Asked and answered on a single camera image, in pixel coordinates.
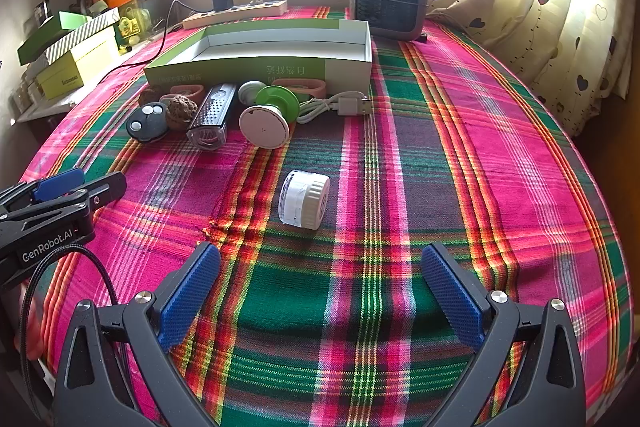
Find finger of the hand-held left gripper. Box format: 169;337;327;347
0;172;128;233
0;168;86;214

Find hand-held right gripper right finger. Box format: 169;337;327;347
420;242;588;427

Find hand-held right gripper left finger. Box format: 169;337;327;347
52;242;223;427

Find black key fob remote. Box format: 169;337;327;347
125;101;171;144

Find black bike light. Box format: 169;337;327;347
186;83;237;152

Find pink plastic clip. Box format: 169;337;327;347
159;84;206;105
270;78;326;100

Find small clear jar white lid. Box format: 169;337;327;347
277;169;331;230

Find white and green round spool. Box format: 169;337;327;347
238;85;301;150

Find small white round gadget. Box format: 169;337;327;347
237;80;268;105

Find white usb cable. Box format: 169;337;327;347
296;91;373;125

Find green and white cardboard box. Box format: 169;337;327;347
143;19;373;92

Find white side shelf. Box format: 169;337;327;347
12;72;126;125

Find pink green plaid blanket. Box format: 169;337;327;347
20;4;623;427

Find green striped box lid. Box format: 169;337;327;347
17;7;121;68

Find yellow-green clear container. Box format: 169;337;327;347
117;7;151;45

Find beige power strip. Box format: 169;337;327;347
182;0;290;30

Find cream heart print curtain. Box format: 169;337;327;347
427;0;633;138

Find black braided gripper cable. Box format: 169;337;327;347
20;244;118;408

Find black power adapter with cable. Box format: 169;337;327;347
92;0;237;84

